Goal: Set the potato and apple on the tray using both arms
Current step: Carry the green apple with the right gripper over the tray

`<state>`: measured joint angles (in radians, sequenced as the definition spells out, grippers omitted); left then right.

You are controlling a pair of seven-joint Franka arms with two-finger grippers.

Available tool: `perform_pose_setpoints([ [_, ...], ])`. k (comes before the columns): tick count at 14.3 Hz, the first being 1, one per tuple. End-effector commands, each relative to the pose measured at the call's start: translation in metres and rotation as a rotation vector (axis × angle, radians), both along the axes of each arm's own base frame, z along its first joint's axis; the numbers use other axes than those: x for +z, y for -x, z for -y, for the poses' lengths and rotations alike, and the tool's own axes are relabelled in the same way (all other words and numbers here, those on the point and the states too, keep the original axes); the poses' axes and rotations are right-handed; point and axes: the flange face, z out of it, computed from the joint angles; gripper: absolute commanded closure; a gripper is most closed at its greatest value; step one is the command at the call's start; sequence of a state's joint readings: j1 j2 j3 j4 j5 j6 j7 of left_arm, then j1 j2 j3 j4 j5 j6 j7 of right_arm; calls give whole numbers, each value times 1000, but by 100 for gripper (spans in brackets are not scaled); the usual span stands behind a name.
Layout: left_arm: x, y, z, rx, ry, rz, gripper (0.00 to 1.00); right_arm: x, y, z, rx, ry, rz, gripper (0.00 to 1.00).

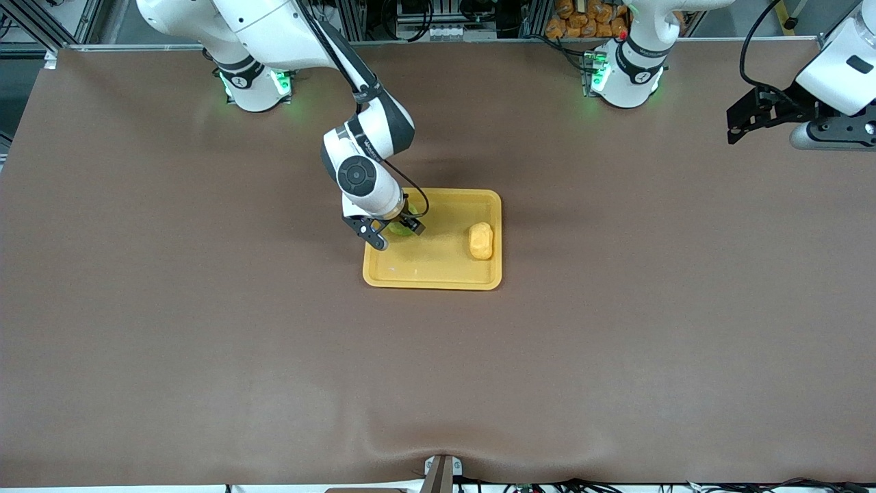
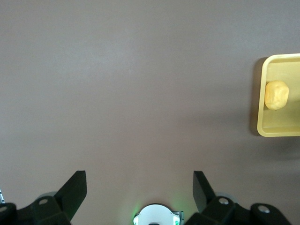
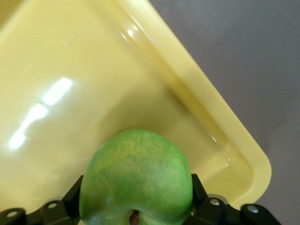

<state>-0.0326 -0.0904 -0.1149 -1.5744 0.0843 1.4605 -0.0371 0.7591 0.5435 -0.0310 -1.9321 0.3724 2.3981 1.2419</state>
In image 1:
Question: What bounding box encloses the yellow potato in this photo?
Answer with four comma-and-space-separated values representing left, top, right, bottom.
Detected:
468, 221, 494, 261

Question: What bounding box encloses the yellow plastic tray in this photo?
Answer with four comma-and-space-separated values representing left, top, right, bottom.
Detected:
362, 187, 503, 291

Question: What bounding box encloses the brown table mat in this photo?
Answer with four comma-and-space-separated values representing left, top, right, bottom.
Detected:
0, 38, 876, 488

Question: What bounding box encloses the pile of orange snack bags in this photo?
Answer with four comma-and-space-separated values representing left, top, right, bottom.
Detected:
545, 0, 630, 40

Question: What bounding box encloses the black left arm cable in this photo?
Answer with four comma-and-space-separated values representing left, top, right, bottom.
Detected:
739, 0, 803, 97

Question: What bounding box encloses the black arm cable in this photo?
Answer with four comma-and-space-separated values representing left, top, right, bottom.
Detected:
294, 0, 430, 221
739, 0, 803, 97

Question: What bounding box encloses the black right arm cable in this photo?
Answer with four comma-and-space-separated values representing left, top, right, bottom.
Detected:
294, 0, 430, 221

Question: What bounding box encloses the aluminium table edge rail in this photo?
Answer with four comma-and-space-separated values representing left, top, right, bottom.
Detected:
68, 37, 825, 53

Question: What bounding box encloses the metal table edge bracket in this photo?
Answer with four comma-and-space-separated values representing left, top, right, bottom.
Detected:
423, 454, 463, 493

